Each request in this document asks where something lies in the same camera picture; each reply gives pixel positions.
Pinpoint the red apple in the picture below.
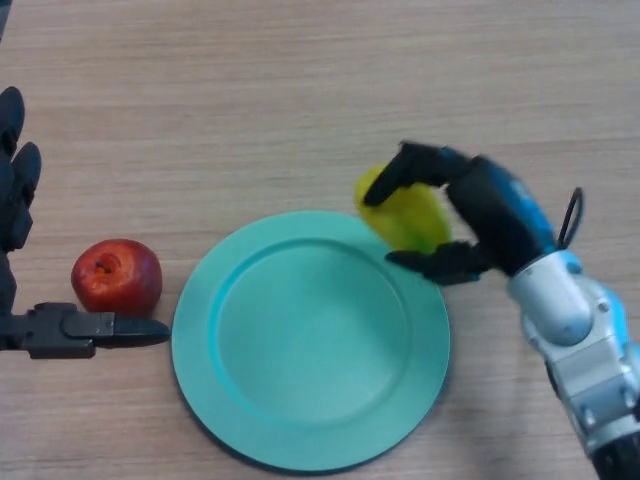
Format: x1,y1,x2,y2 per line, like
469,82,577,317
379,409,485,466
70,238,164,319

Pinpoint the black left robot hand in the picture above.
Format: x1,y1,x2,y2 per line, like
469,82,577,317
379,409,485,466
0,85,171,360

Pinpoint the green round plate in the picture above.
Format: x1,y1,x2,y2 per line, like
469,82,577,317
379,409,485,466
171,210,451,472

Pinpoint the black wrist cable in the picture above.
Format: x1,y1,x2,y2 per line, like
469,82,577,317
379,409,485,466
557,187,585,249

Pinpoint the yellow starfruit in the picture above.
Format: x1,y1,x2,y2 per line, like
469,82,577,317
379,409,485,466
353,163,454,254

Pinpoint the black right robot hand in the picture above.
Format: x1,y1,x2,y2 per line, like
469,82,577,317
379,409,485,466
363,141,559,286

